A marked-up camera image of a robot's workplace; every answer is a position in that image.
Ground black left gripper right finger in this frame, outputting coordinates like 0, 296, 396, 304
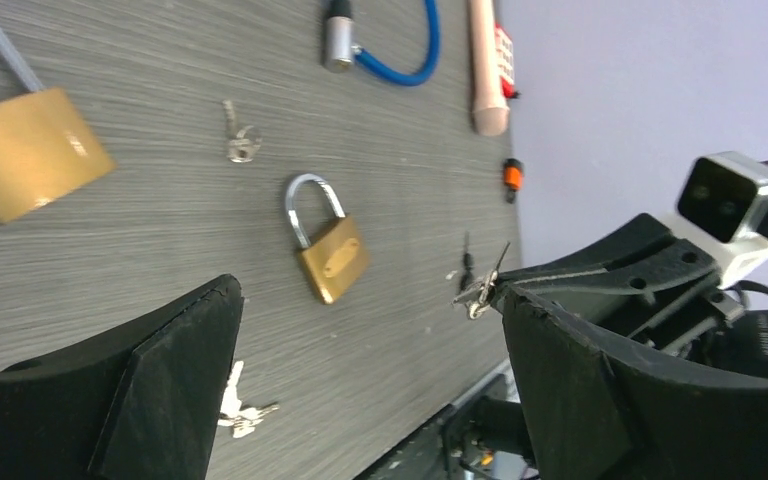
501, 293, 768, 479

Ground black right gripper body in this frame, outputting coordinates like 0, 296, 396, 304
595, 275, 745, 358

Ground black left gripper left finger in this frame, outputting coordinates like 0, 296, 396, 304
0, 274, 243, 479

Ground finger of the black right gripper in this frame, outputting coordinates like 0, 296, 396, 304
493, 248, 719, 315
518, 213, 673, 272

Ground silver key bunch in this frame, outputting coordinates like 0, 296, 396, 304
451, 242, 511, 320

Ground brass padlock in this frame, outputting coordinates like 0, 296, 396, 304
0, 0, 118, 225
284, 173, 369, 305

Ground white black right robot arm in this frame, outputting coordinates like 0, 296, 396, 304
489, 214, 768, 378

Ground black headed key bunch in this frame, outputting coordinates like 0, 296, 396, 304
459, 231, 474, 292

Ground silver keys with white tag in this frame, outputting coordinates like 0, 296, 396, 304
217, 360, 280, 439

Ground small orange padlock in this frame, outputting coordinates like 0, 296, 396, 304
503, 158, 524, 204

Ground beige wooden rolling pin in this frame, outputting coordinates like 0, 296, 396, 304
469, 0, 509, 137

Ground red block with holes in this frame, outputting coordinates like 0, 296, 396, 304
495, 23, 520, 100

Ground blue cable lock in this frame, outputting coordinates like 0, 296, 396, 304
319, 1, 442, 88

